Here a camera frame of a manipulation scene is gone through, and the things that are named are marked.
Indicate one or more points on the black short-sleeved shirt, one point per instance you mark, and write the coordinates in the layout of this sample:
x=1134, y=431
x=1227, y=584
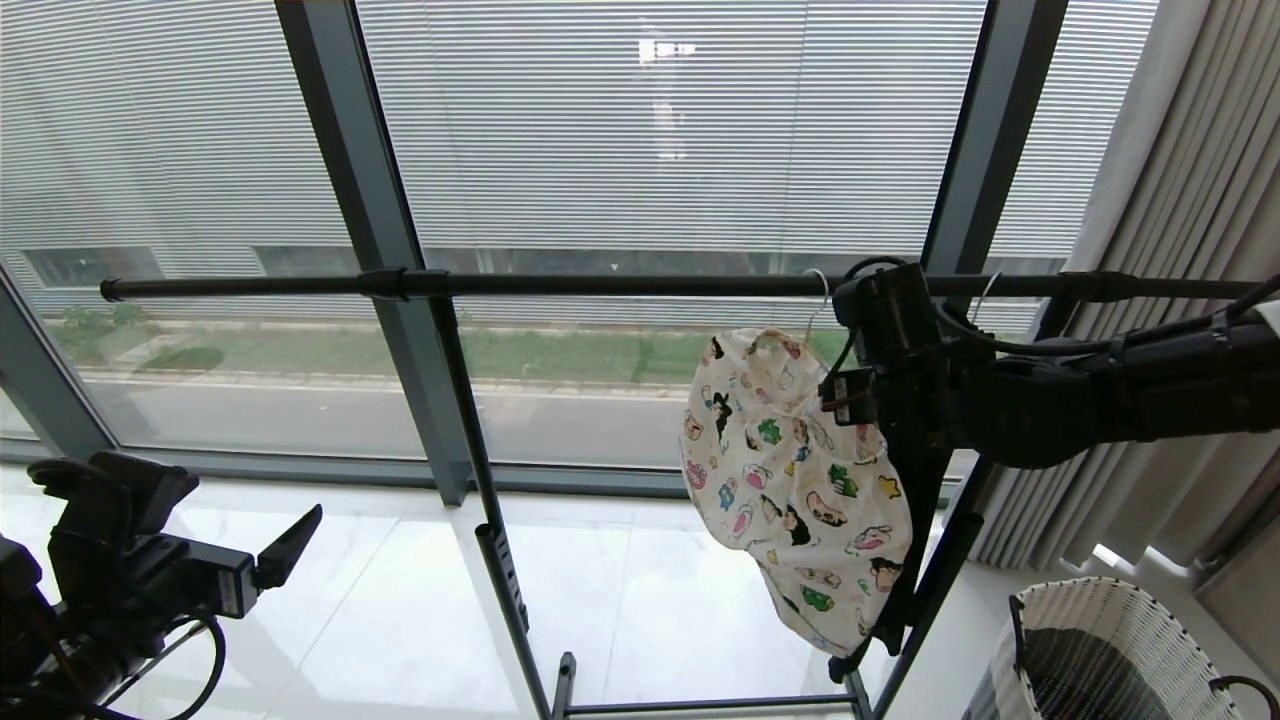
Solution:
x=915, y=560

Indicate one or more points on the white laundry basket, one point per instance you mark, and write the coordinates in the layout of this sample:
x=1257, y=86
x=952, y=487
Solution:
x=1100, y=610

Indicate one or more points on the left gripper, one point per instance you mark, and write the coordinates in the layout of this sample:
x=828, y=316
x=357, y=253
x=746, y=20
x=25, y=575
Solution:
x=180, y=590

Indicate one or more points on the black clothes rack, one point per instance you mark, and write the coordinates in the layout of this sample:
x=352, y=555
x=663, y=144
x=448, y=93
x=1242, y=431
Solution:
x=600, y=286

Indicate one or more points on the cream printed garment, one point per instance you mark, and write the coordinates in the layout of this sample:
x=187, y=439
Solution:
x=790, y=480

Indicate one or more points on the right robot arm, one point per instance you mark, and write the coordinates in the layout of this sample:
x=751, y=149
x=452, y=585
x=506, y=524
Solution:
x=1150, y=390

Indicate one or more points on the beige curtain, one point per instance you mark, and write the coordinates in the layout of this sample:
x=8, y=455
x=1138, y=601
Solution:
x=1180, y=150

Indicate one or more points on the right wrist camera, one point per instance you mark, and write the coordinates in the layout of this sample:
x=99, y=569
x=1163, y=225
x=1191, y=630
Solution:
x=890, y=310

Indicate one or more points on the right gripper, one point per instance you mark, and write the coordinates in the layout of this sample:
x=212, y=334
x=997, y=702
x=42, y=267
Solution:
x=910, y=405

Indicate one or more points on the pink clothes hanger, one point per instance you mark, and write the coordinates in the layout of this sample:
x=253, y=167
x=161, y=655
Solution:
x=985, y=295
x=825, y=300

